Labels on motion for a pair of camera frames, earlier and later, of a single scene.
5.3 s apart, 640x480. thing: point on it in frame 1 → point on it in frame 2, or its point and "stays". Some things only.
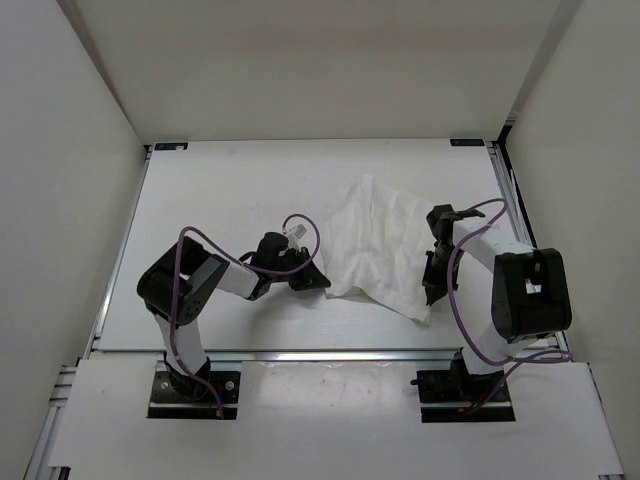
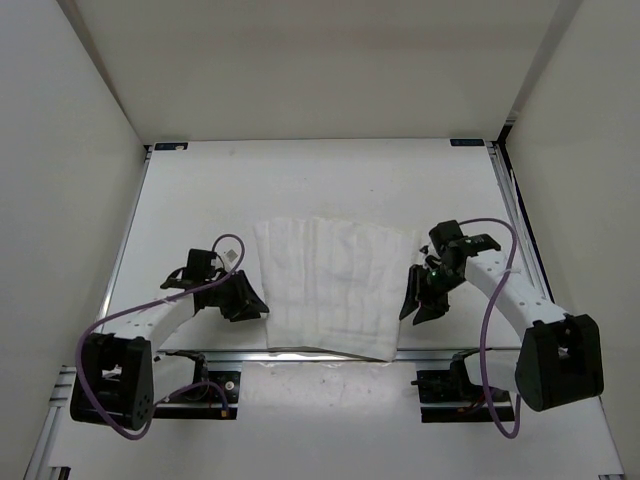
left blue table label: [170, 146] stays
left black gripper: [309, 277] → [245, 303]
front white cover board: [329, 417] stays
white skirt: [376, 239] → [334, 285]
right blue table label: [466, 142] stays
